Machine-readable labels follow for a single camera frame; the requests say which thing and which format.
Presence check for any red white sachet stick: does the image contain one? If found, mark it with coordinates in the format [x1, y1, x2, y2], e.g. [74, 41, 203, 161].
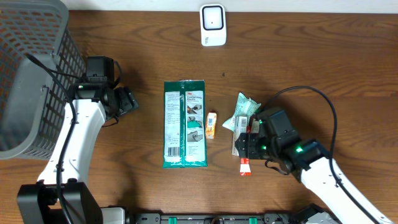
[239, 124, 252, 177]

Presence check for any light green wipes packet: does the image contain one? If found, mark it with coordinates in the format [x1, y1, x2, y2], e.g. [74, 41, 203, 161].
[222, 92, 261, 131]

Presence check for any orange Kleenex tissue pack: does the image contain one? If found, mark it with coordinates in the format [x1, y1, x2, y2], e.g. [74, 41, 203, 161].
[205, 112, 217, 139]

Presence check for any green white 3M package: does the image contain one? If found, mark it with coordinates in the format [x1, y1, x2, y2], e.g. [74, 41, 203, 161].
[163, 80, 208, 169]

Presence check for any green lid white jar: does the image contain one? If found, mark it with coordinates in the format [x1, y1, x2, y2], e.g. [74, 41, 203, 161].
[250, 119, 260, 134]

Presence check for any white toothpaste box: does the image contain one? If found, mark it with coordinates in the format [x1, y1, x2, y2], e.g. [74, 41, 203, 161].
[232, 116, 248, 156]

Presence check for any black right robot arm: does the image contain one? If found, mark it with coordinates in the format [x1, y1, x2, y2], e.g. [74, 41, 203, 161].
[235, 108, 391, 223]

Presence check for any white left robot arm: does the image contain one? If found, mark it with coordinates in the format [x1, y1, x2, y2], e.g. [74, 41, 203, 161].
[17, 56, 138, 223]

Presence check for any white barcode scanner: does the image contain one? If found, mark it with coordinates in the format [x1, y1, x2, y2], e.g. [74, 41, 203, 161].
[199, 4, 227, 47]

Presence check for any grey plastic mesh basket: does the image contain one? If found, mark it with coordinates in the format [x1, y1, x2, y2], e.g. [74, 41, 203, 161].
[1, 1, 86, 160]

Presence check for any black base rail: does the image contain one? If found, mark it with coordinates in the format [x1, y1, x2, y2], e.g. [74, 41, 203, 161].
[129, 213, 299, 224]

